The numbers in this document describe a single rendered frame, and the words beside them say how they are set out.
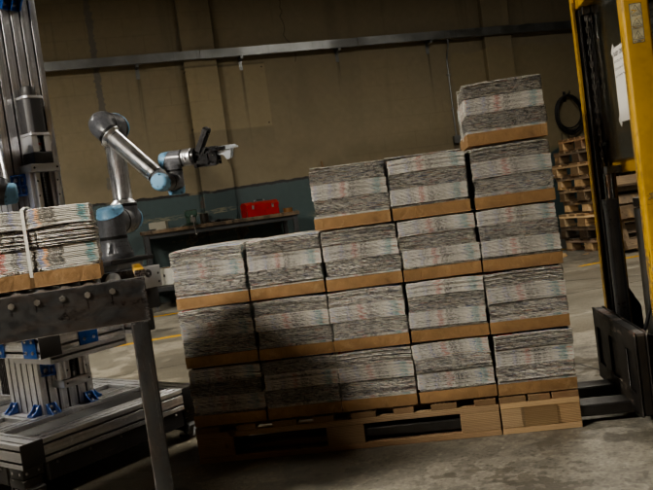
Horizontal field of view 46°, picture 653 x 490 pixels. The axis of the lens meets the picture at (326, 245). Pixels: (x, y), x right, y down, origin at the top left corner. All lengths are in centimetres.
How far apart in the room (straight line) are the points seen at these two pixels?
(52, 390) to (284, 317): 107
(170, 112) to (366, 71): 257
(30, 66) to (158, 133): 615
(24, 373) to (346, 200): 155
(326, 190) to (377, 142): 728
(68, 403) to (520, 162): 209
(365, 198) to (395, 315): 45
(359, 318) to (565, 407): 82
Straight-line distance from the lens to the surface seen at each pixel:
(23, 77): 352
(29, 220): 235
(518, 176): 288
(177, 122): 965
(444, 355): 292
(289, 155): 981
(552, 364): 296
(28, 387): 350
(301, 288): 291
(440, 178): 286
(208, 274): 297
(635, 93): 278
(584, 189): 915
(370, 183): 286
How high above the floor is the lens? 93
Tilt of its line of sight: 3 degrees down
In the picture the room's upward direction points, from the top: 8 degrees counter-clockwise
